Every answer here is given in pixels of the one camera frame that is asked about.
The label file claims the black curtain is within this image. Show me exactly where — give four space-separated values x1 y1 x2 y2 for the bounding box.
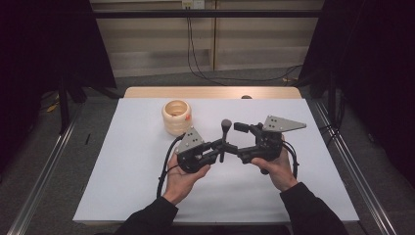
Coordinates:
0 0 117 174
298 0 415 189

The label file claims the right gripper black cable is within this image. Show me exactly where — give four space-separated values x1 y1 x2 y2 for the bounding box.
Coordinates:
282 140 300 180

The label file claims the cream ribbed cup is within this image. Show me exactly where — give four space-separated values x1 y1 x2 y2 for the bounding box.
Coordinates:
161 99 193 137

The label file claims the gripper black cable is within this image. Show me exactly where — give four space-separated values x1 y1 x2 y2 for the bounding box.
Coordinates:
282 140 300 180
156 133 186 200

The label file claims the black metal stand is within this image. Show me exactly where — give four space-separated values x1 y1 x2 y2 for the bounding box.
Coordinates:
327 70 338 127
58 75 71 135

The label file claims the yellowish vertical pole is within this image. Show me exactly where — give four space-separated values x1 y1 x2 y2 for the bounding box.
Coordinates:
212 0 218 71

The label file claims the white wall socket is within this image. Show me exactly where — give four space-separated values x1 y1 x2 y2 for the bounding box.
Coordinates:
181 0 206 10

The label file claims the black horizontal bar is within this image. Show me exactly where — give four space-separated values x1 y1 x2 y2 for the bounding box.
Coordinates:
92 9 322 20

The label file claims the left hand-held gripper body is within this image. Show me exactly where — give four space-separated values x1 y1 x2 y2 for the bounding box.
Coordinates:
175 126 213 174

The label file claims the person's right hand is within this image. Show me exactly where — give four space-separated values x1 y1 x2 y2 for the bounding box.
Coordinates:
251 135 300 193

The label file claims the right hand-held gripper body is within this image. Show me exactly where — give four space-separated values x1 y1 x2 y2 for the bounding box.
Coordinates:
253 115 307 164

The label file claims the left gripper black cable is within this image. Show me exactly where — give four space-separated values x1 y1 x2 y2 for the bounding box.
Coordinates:
156 133 186 200

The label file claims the black makeup brush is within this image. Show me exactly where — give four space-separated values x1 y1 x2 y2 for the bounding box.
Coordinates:
220 118 233 164

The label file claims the white table sheet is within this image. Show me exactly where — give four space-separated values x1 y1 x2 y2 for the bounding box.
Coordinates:
71 97 360 225

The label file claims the aluminium floor rail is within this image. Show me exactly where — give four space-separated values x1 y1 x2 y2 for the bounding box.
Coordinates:
6 106 86 235
312 100 398 235

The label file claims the person's left hand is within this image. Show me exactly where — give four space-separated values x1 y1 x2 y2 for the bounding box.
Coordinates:
161 153 211 206

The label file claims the black wall cable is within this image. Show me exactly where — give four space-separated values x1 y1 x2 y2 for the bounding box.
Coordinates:
189 17 304 83
186 17 227 87

